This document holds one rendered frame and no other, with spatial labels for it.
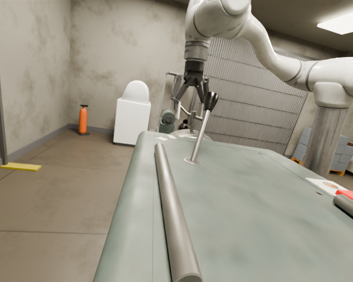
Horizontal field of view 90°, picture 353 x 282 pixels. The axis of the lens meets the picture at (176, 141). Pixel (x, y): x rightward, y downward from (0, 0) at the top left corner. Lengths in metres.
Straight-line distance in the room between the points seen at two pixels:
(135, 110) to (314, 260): 3.57
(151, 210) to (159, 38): 4.35
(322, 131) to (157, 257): 0.86
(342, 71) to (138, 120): 3.29
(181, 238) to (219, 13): 0.51
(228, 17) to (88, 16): 4.27
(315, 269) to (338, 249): 0.06
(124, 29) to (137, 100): 1.59
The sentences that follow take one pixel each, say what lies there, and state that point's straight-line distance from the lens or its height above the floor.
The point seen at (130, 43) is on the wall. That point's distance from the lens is 4.47.
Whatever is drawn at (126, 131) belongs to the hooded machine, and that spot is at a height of 0.34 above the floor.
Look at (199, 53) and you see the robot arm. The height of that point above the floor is 1.53.
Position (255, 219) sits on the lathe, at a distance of 0.27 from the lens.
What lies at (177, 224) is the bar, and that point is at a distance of 0.18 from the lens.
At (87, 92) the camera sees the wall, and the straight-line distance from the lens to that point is 4.61.
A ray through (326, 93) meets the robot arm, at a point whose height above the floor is 1.48.
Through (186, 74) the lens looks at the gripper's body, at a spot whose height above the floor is 1.45.
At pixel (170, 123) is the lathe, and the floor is 1.03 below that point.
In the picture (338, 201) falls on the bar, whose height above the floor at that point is 1.27.
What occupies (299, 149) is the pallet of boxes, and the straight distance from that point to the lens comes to 6.09.
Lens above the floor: 1.40
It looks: 17 degrees down
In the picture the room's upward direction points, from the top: 11 degrees clockwise
